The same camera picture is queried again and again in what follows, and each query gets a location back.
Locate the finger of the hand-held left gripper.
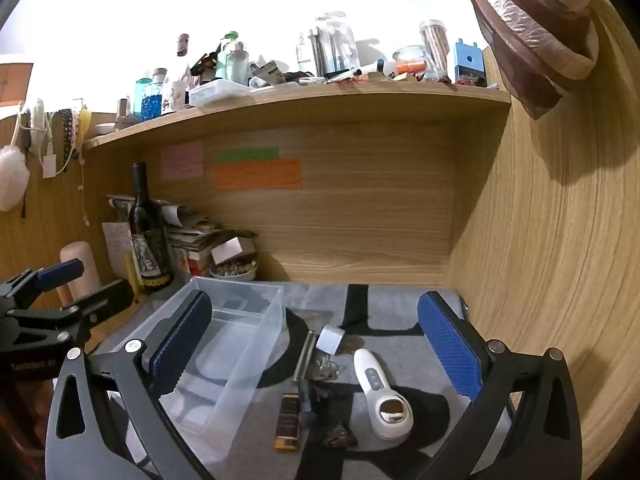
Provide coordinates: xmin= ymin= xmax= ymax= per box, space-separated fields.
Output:
xmin=0 ymin=258 xmax=85 ymax=311
xmin=7 ymin=281 xmax=135 ymax=347

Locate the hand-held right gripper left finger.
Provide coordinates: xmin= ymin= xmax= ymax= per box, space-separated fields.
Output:
xmin=47 ymin=289 xmax=213 ymax=480

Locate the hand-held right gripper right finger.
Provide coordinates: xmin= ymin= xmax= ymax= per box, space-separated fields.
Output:
xmin=417 ymin=290 xmax=583 ymax=480

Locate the clear plastic box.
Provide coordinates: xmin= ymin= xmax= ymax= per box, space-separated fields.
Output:
xmin=112 ymin=276 xmax=287 ymax=436

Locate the white handheld massager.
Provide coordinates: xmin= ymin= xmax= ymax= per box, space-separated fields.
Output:
xmin=353 ymin=348 xmax=415 ymax=441

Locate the small white charger cube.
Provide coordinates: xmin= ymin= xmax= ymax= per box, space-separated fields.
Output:
xmin=317 ymin=324 xmax=346 ymax=356

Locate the silver metal folding tool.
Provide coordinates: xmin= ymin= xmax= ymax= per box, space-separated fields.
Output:
xmin=294 ymin=330 xmax=317 ymax=383

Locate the bunch of keys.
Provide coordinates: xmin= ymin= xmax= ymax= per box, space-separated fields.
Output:
xmin=307 ymin=352 xmax=346 ymax=381

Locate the brown lighter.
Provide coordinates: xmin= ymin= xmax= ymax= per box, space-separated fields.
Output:
xmin=274 ymin=392 xmax=301 ymax=452

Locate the black cylindrical gadget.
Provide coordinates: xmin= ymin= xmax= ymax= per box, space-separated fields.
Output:
xmin=299 ymin=380 xmax=321 ymax=426

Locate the cream tumbler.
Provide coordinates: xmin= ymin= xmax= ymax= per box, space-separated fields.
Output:
xmin=60 ymin=241 xmax=100 ymax=306

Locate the white handwritten note paper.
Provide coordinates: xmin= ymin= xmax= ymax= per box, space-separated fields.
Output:
xmin=102 ymin=221 xmax=132 ymax=281

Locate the grey mat with black pattern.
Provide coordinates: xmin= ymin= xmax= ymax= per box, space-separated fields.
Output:
xmin=100 ymin=282 xmax=511 ymax=480

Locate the dark wine bottle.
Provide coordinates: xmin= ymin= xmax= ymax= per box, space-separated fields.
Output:
xmin=128 ymin=161 xmax=173 ymax=295

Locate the bowl of pebbles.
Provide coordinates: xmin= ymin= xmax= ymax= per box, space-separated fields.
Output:
xmin=209 ymin=259 xmax=258 ymax=282

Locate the white card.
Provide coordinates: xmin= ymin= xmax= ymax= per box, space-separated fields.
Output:
xmin=211 ymin=237 xmax=243 ymax=265

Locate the white fluffy puff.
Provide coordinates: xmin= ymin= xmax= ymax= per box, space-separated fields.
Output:
xmin=0 ymin=145 xmax=31 ymax=212

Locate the stack of papers and books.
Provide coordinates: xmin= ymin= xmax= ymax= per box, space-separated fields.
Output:
xmin=160 ymin=200 xmax=258 ymax=276

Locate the rolled newspaper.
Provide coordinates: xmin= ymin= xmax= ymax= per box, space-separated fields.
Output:
xmin=106 ymin=195 xmax=186 ymax=226

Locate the patterned ribbon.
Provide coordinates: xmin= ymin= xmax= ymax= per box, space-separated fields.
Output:
xmin=60 ymin=109 xmax=76 ymax=173

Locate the dark faceted stone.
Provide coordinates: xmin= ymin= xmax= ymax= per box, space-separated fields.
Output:
xmin=322 ymin=421 xmax=358 ymax=448

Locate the pink sticky note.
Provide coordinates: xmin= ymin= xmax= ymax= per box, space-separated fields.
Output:
xmin=161 ymin=141 xmax=205 ymax=181

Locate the orange sticky note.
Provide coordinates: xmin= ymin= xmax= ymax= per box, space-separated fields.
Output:
xmin=215 ymin=159 xmax=303 ymax=191

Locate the bottle of blue beads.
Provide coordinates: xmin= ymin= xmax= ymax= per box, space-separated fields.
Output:
xmin=134 ymin=78 xmax=165 ymax=122

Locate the brown cardboard box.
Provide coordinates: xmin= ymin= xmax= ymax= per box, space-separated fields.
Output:
xmin=0 ymin=62 xmax=35 ymax=108

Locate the green sticky note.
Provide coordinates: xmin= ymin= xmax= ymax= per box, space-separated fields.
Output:
xmin=218 ymin=147 xmax=280 ymax=163

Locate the white plastic tray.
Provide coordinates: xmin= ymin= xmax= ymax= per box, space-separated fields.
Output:
xmin=189 ymin=80 xmax=251 ymax=107

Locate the green pump bottle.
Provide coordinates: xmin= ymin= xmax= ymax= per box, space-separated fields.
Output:
xmin=215 ymin=32 xmax=241 ymax=81

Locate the grey clear bottle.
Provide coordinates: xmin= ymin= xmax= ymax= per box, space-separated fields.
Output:
xmin=226 ymin=42 xmax=250 ymax=86

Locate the blue box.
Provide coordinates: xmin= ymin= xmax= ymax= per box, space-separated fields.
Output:
xmin=454 ymin=39 xmax=487 ymax=86

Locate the white tube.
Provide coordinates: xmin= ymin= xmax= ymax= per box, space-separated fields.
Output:
xmin=357 ymin=60 xmax=396 ymax=78

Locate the glass bowl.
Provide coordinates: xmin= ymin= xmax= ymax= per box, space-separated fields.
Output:
xmin=392 ymin=46 xmax=426 ymax=78

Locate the tall jar of sticks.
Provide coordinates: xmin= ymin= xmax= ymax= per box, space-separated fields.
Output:
xmin=419 ymin=20 xmax=451 ymax=83

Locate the brown sheer cloth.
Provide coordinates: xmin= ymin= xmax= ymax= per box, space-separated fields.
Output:
xmin=466 ymin=0 xmax=603 ymax=120

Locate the large clear jar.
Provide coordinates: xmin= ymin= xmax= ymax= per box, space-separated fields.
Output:
xmin=314 ymin=11 xmax=358 ymax=78

